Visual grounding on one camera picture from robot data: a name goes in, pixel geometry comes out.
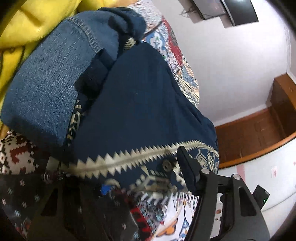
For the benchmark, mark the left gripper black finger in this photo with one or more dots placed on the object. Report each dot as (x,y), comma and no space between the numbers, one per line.
(226,208)

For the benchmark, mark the navy patterned hooded sweater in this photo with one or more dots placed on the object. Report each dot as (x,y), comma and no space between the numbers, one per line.
(139,128)

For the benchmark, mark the colourful patchwork bed quilt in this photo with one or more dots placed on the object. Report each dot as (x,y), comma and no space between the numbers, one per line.
(159,215)

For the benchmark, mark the black floral mandala cloth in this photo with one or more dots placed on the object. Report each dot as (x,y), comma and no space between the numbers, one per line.
(37,207)

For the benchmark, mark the blue denim jeans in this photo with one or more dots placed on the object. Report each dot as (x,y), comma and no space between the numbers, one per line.
(41,96)

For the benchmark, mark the yellow cartoon pyjama garment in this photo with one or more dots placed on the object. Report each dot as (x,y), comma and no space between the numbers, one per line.
(29,22)

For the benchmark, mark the large wall television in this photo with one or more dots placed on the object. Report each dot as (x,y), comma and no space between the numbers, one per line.
(240,11)

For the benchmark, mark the small wall monitor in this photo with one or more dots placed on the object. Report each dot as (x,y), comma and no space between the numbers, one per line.
(208,9)

